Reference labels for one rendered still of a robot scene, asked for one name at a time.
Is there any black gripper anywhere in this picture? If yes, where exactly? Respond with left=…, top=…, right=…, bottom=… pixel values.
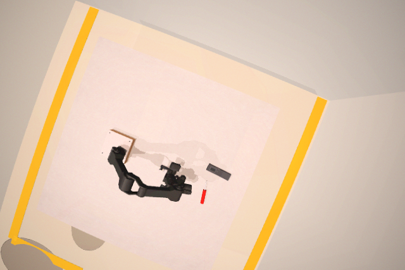
left=160, top=162, right=181, bottom=187

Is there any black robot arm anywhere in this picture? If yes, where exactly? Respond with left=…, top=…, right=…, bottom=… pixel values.
left=108, top=145, right=192, bottom=202

